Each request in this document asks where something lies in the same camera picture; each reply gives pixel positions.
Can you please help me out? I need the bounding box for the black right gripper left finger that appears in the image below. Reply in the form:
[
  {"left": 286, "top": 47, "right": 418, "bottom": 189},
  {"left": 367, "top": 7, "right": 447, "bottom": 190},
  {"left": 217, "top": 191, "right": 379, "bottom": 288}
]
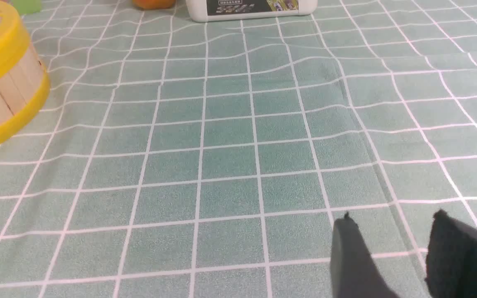
[{"left": 331, "top": 212, "right": 398, "bottom": 298}]

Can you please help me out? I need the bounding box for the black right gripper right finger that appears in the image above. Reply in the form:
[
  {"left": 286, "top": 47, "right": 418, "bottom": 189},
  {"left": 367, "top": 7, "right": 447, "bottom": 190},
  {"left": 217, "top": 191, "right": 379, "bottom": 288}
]
[{"left": 425, "top": 210, "right": 477, "bottom": 298}]

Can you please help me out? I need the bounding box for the yellow-rimmed bamboo steamer basket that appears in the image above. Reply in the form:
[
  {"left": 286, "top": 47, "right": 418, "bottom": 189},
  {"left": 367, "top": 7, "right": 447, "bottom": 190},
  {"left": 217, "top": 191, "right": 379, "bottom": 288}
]
[{"left": 0, "top": 45, "right": 51, "bottom": 144}]

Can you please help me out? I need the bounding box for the green checked tablecloth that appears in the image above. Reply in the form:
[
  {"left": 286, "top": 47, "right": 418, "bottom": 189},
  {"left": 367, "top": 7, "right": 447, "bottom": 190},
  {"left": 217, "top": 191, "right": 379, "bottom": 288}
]
[{"left": 0, "top": 0, "right": 477, "bottom": 298}]

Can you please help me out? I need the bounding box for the white labelled box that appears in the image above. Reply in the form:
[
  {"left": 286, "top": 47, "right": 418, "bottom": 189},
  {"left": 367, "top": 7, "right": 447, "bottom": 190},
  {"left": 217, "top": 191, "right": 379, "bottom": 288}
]
[{"left": 185, "top": 0, "right": 318, "bottom": 23}]

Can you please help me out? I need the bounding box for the orange fruit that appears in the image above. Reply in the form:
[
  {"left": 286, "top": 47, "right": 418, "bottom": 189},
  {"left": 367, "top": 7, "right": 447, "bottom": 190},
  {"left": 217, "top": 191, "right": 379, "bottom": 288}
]
[{"left": 132, "top": 0, "right": 176, "bottom": 10}]

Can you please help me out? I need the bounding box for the light green object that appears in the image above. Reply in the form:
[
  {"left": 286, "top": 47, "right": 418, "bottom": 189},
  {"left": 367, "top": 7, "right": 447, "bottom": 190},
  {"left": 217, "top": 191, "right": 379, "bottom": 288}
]
[{"left": 10, "top": 0, "right": 42, "bottom": 16}]

